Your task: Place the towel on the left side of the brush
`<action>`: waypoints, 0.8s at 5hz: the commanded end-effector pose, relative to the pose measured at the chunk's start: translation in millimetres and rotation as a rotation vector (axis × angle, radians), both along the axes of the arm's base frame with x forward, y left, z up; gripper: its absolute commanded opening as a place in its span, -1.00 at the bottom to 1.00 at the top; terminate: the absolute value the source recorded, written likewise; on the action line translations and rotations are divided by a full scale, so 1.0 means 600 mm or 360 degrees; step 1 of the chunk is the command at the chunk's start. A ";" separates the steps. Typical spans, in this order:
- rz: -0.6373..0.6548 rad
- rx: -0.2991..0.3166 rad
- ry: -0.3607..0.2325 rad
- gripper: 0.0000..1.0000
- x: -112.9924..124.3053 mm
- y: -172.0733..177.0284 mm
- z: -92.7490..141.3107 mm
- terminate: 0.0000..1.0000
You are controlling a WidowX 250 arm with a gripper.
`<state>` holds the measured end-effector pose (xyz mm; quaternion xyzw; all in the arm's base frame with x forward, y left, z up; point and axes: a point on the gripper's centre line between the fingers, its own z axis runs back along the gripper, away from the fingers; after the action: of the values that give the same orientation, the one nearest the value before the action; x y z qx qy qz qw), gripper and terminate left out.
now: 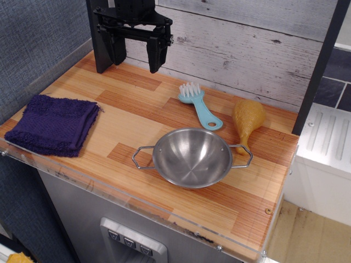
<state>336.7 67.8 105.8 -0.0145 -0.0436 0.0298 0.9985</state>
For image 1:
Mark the yellow plastic chicken drumstick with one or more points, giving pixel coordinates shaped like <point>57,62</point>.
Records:
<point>247,115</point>

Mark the black left vertical post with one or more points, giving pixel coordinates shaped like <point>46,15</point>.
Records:
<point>102,59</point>

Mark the white toy sink unit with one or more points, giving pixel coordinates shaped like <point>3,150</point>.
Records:
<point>319,178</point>

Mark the stainless steel bowl with handles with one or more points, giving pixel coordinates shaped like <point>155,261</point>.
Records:
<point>192,157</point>

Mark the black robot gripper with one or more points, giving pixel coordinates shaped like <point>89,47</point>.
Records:
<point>136,20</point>

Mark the silver toy fridge front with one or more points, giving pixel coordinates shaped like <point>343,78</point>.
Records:
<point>80,210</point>

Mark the clear acrylic edge guard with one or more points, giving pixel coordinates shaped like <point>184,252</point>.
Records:
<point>206,236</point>

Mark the black vertical post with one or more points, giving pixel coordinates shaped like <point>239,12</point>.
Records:
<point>102,59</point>
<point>323,58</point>

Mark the black right vertical post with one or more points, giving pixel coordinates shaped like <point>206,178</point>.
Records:
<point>323,58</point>

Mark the grey ice dispenser panel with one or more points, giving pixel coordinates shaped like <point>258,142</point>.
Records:
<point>124,244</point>

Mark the yellow object bottom left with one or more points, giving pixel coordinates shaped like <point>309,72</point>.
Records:
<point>19,258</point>

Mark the purple towel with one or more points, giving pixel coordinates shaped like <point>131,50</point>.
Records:
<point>54,126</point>

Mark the light blue dish brush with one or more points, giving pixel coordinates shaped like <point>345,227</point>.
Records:
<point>191,93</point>

